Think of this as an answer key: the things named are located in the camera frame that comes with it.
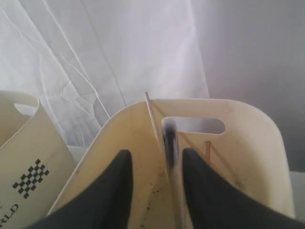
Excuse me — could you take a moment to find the white backdrop curtain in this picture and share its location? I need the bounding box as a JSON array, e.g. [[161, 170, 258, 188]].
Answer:
[[0, 0, 305, 172]]

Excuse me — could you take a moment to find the stainless steel spoon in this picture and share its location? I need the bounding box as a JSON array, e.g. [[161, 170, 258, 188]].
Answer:
[[162, 118, 187, 229]]

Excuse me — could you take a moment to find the cream bin with circle mark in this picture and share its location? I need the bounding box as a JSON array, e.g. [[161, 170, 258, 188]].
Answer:
[[0, 91, 76, 229]]

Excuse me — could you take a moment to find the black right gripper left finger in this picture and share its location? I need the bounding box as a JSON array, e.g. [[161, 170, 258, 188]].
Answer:
[[29, 150, 132, 229]]

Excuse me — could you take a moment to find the wooden chopstick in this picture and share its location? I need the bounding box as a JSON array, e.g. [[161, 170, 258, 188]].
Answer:
[[205, 141, 211, 165], [145, 92, 164, 155]]

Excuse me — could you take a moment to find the cream bin with triangle mark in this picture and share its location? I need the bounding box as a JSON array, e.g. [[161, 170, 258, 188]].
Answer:
[[50, 99, 295, 229]]

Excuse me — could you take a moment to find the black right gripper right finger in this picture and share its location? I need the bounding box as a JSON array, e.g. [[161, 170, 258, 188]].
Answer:
[[183, 148, 295, 229]]

